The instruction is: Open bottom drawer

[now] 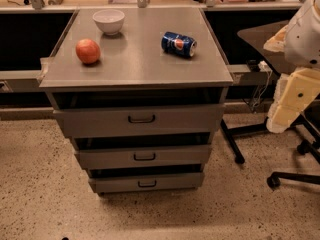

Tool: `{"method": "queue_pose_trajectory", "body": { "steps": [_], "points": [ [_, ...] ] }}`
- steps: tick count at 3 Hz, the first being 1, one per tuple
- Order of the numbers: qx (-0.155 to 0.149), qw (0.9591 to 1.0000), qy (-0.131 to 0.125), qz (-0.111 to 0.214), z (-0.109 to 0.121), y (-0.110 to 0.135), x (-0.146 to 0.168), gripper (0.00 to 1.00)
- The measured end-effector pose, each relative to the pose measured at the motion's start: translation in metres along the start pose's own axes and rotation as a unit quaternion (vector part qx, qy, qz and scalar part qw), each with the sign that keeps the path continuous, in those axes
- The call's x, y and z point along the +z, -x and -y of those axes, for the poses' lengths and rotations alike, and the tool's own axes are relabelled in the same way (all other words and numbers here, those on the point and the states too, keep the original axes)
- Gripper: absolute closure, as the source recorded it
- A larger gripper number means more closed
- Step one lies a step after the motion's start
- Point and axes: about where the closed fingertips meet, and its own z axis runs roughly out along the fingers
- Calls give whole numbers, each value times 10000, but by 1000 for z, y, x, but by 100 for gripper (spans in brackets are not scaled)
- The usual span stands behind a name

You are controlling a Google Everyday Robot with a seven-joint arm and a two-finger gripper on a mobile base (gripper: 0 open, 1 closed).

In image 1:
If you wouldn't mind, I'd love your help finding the grey bottom drawer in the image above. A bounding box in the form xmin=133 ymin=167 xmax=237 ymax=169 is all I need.
xmin=88 ymin=172 xmax=204 ymax=194

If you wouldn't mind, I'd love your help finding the grey drawer cabinet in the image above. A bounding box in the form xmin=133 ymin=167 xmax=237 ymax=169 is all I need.
xmin=40 ymin=8 xmax=232 ymax=180

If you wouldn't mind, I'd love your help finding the grey middle drawer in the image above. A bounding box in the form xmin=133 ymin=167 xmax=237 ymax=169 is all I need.
xmin=75 ymin=145 xmax=211 ymax=169

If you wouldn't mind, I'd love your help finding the white power plug with cables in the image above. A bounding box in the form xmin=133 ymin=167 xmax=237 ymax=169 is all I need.
xmin=247 ymin=61 xmax=273 ymax=112

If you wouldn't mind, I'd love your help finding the blue pepsi can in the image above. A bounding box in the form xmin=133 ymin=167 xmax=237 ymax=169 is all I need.
xmin=161 ymin=32 xmax=197 ymax=58

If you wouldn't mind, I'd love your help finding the black tilted stand table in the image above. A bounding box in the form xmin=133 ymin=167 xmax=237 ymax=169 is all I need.
xmin=219 ymin=19 xmax=320 ymax=165

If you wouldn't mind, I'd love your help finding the grey drawer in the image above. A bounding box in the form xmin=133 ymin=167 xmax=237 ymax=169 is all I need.
xmin=88 ymin=172 xmax=204 ymax=194
xmin=54 ymin=104 xmax=224 ymax=138
xmin=75 ymin=145 xmax=211 ymax=169

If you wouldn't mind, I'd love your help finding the white bowl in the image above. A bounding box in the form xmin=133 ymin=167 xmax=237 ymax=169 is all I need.
xmin=92 ymin=9 xmax=125 ymax=35

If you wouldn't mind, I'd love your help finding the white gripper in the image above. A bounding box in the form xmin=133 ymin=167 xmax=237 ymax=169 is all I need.
xmin=263 ymin=25 xmax=320 ymax=133

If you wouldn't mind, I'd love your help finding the red apple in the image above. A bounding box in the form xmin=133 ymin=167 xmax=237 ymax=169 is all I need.
xmin=76 ymin=39 xmax=100 ymax=64

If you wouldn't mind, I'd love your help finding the grey top drawer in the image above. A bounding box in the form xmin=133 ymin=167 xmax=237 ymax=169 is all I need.
xmin=54 ymin=104 xmax=224 ymax=138

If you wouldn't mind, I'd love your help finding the black office chair base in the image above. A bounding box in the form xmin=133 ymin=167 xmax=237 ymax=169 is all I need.
xmin=266 ymin=103 xmax=320 ymax=190

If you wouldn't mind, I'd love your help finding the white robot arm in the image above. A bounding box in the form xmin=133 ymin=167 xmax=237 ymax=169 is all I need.
xmin=264 ymin=0 xmax=320 ymax=133

